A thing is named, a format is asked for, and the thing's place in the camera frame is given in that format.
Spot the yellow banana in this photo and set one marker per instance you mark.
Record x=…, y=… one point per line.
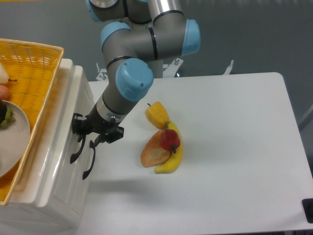
x=174, y=161

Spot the black top drawer handle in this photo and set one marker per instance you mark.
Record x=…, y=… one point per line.
x=75, y=156

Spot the white drawer cabinet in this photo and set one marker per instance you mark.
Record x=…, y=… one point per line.
x=23, y=205

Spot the dark eggplant green stem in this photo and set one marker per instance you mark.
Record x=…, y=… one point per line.
x=6, y=115

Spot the red bell pepper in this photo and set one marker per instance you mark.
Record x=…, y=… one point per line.
x=169, y=140

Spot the yellow bell pepper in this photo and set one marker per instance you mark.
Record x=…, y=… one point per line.
x=157, y=115

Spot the pink peach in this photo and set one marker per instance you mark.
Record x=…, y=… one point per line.
x=4, y=92

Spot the black corner device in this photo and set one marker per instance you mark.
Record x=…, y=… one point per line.
x=308, y=209

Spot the black lower drawer handle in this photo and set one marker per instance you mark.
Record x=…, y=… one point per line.
x=91, y=161

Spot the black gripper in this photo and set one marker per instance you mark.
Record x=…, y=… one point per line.
x=107, y=128

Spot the white pear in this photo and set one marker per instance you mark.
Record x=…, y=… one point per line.
x=4, y=76

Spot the black drawer handle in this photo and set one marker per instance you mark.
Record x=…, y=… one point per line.
x=75, y=156
x=91, y=161

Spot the grey ribbed plate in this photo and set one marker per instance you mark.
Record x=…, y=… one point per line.
x=14, y=139

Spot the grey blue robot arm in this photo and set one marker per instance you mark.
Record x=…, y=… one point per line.
x=137, y=32

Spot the yellow woven basket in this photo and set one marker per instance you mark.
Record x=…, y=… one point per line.
x=33, y=67

